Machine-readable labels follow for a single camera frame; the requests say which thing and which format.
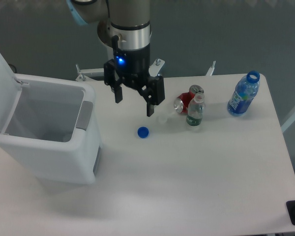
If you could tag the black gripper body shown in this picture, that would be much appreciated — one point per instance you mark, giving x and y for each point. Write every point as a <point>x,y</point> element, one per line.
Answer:
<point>133,64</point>

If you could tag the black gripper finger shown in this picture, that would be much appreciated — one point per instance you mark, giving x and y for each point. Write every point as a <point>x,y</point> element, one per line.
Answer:
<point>110,79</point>
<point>153,92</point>

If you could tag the white trash can lid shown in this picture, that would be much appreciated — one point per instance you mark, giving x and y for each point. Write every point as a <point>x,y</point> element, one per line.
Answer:
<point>10,92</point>

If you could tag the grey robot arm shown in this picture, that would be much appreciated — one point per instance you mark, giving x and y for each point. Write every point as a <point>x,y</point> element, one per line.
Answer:
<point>124,26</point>

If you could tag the clear bottle cap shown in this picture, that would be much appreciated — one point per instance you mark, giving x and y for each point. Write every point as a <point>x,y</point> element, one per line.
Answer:
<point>162,119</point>

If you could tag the crushed red soda can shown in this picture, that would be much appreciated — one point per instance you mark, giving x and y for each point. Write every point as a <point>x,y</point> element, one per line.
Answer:
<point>182,101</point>

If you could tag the blue bottle cap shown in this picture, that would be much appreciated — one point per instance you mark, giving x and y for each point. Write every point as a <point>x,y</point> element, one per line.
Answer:
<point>143,132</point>

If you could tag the white trash can body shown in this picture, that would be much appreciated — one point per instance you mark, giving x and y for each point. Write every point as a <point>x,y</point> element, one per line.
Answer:
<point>54,132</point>

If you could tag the clear green-label bottle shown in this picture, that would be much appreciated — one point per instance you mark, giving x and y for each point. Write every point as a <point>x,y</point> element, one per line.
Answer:
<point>196,109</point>

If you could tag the blue drink bottle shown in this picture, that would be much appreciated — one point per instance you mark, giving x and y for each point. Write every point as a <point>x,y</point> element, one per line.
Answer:
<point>244,93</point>

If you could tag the white metal base frame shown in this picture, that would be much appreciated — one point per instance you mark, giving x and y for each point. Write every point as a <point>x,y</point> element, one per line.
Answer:
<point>98,73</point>

